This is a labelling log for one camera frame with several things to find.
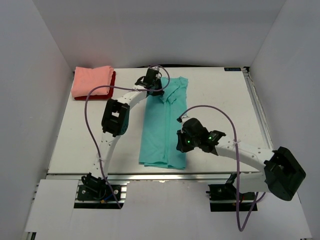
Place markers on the teal t-shirt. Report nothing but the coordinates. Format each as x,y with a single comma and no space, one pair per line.
159,133

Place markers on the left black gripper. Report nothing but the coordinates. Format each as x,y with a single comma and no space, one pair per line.
155,87

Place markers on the folded pink t-shirt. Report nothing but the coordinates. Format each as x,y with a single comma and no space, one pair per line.
85,79

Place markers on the aluminium front rail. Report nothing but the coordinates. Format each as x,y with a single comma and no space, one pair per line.
146,177

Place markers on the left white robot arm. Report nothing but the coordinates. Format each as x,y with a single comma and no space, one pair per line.
115,119

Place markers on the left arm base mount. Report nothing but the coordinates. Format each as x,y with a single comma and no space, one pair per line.
95,193

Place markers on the folded red t-shirt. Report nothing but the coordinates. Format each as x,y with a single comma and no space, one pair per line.
100,97

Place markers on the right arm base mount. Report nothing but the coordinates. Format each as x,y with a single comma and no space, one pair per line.
223,197

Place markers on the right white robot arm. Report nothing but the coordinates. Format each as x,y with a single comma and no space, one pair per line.
277,171

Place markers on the black strip behind table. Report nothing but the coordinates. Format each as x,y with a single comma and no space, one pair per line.
190,66

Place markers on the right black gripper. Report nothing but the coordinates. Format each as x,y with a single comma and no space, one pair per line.
180,144

